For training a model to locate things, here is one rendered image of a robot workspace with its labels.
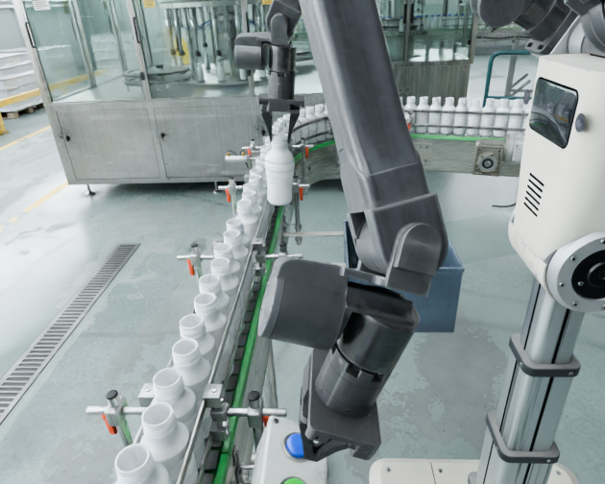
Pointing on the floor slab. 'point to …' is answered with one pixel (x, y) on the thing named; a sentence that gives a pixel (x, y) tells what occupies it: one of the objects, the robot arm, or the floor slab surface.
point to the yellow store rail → (5, 106)
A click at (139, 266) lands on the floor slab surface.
